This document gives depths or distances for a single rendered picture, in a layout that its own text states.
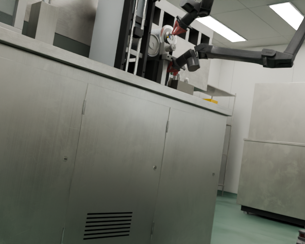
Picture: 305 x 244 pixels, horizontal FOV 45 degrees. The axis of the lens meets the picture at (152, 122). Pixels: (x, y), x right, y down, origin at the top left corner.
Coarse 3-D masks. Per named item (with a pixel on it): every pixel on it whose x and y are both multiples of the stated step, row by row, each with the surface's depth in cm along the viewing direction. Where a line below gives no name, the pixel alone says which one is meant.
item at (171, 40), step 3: (165, 33) 207; (168, 33) 207; (165, 36) 207; (171, 36) 208; (174, 36) 210; (165, 39) 207; (168, 39) 207; (171, 39) 209; (174, 39) 210; (168, 42) 207; (171, 42) 209
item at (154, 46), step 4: (152, 36) 201; (156, 36) 203; (152, 40) 201; (156, 40) 204; (152, 44) 201; (156, 44) 204; (152, 48) 201; (156, 48) 204; (148, 52) 199; (152, 52) 202; (156, 52) 203
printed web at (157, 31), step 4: (160, 28) 210; (152, 32) 211; (156, 32) 208; (128, 36) 206; (128, 40) 205; (132, 40) 203; (136, 40) 200; (132, 44) 202; (136, 44) 200; (132, 48) 203; (136, 48) 201; (132, 56) 208; (148, 56) 202; (152, 56) 202
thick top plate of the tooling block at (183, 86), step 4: (172, 80) 216; (176, 80) 214; (180, 80) 214; (172, 84) 215; (176, 84) 213; (180, 84) 215; (184, 84) 218; (188, 84) 220; (176, 88) 213; (180, 88) 215; (184, 88) 218; (188, 88) 220; (192, 88) 223; (188, 92) 221; (192, 92) 223
